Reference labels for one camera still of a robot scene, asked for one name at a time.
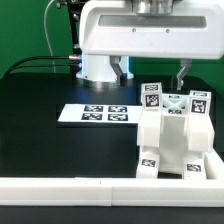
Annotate white cube nut front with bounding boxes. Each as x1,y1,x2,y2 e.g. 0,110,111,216
189,90,211,116

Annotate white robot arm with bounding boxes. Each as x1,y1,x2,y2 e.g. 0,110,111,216
79,0,224,85

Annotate white cube nut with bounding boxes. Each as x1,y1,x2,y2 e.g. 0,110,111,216
189,90,211,116
140,82,162,110

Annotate white chair seat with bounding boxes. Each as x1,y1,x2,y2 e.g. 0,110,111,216
137,110,204,179

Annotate white L-shaped fence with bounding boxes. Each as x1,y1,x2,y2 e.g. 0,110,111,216
0,151,224,207

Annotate white long chair back bar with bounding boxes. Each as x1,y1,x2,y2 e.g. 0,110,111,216
137,90,214,153

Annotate grey cable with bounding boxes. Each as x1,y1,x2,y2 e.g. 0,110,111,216
43,0,58,74

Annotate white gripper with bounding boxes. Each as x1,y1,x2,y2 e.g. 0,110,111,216
79,0,224,90

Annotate white tag base sheet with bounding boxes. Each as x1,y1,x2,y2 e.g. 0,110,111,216
58,104,142,124

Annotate black cables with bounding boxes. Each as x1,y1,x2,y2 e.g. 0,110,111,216
6,55,83,76

